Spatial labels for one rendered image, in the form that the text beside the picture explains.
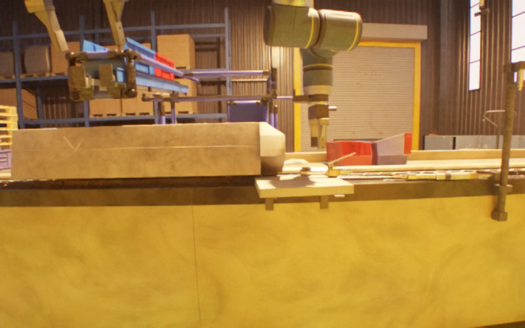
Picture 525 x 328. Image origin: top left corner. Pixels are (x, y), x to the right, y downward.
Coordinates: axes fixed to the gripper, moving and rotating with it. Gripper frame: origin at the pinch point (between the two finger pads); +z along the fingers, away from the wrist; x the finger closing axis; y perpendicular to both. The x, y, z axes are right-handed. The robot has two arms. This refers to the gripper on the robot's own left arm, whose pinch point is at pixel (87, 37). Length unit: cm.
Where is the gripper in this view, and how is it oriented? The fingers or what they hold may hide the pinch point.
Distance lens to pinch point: 69.5
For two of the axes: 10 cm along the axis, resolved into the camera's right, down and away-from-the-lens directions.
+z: 0.5, 8.5, 5.2
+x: -10.0, 0.6, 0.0
